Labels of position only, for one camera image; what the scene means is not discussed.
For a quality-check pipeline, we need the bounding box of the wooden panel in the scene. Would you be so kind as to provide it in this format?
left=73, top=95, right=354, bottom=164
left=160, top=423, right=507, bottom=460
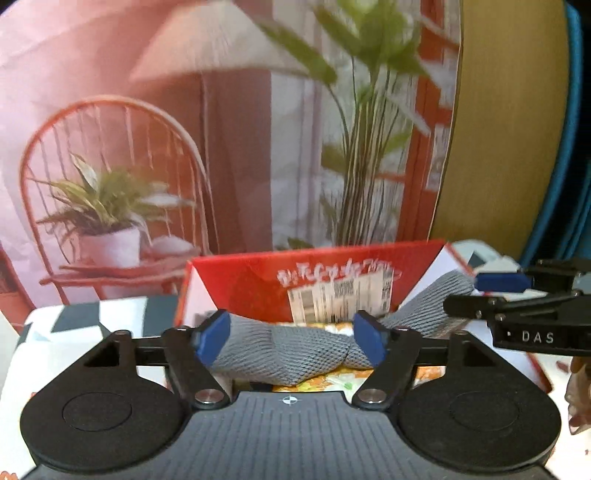
left=428, top=0, right=574, bottom=260

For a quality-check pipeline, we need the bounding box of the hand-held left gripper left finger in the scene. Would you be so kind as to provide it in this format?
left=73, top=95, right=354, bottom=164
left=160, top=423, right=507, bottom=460
left=82, top=309, right=232, bottom=411

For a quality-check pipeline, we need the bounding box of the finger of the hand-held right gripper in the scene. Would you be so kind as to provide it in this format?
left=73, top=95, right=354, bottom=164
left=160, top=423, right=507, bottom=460
left=442, top=290, right=583, bottom=321
left=474, top=259, right=591, bottom=294

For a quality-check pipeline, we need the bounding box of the blue curtain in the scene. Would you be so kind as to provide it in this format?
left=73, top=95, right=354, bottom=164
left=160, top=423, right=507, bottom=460
left=521, top=9, right=591, bottom=269

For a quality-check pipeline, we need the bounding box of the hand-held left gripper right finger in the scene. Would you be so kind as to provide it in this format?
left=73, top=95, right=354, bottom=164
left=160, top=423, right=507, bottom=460
left=351, top=310, right=498, bottom=411

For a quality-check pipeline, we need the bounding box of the red strawberry print box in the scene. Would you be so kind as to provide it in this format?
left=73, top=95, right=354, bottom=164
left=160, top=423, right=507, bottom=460
left=174, top=239, right=556, bottom=394

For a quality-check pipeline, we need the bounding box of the grey mesh cloth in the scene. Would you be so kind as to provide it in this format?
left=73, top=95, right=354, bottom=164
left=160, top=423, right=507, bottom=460
left=202, top=271, right=477, bottom=385

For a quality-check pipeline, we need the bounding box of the white printed blanket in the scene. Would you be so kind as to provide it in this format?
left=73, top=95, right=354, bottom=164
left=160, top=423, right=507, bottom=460
left=0, top=239, right=522, bottom=480

